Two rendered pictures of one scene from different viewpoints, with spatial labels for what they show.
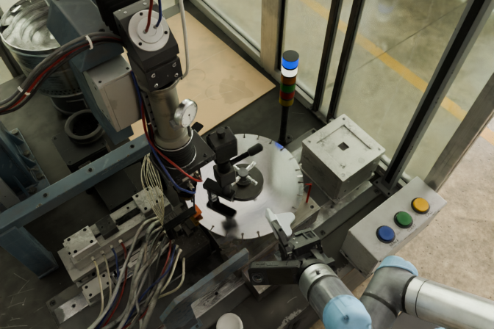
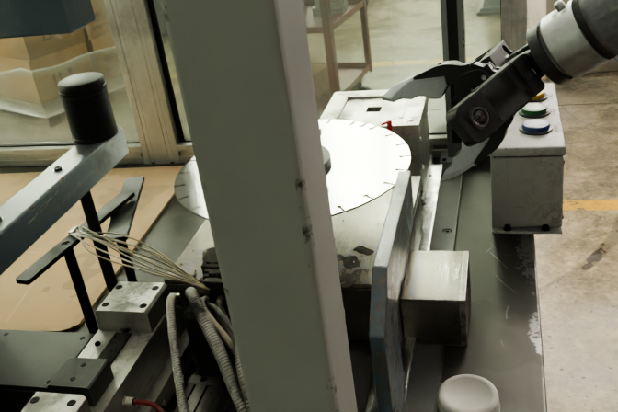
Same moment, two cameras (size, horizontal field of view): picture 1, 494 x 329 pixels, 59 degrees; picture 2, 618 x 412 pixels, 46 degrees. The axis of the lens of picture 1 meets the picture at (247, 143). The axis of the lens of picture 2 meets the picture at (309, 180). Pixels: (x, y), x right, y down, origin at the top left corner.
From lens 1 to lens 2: 0.84 m
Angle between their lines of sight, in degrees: 39
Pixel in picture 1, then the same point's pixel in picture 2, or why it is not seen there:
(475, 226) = (561, 287)
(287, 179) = (351, 133)
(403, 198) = not seen: hidden behind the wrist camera
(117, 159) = (46, 188)
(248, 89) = (154, 186)
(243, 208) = (330, 179)
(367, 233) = (515, 138)
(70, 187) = not seen: outside the picture
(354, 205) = (448, 189)
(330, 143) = (354, 115)
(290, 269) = (514, 68)
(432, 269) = (575, 361)
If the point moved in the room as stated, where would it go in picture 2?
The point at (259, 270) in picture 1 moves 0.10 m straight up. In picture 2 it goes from (474, 100) to (471, 5)
